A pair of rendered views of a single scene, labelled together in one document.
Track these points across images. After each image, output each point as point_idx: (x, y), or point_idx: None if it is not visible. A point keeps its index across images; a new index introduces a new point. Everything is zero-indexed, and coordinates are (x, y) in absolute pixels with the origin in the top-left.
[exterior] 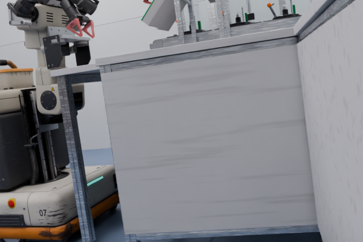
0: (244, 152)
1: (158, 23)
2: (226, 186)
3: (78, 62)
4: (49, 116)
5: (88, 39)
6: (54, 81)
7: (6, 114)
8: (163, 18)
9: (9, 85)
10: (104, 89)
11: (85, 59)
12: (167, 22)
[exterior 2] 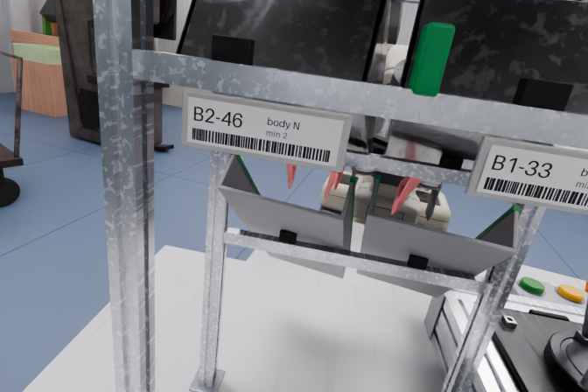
0: None
1: (311, 266)
2: None
3: (427, 206)
4: None
5: (433, 182)
6: (356, 213)
7: (336, 213)
8: (318, 264)
9: (365, 182)
10: None
11: (430, 208)
12: (394, 278)
